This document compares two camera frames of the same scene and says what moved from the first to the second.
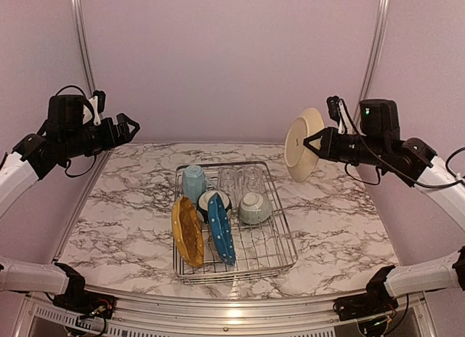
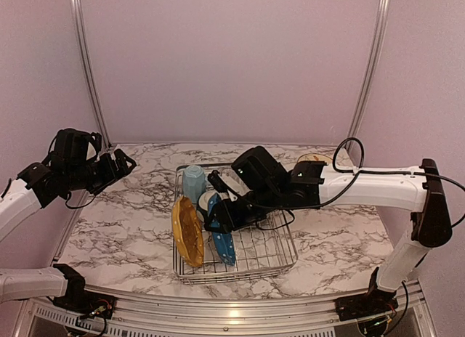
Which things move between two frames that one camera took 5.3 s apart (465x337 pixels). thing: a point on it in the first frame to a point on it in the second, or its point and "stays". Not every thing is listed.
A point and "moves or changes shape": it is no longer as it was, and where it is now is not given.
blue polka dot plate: [220, 223] stays
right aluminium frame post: [375, 51] stays
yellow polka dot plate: [188, 231] stays
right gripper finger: [322, 153] to [219, 220]
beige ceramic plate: [301, 160] moves or changes shape
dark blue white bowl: [202, 206] stays
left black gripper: [123, 138] to [110, 173]
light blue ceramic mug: [193, 182] stays
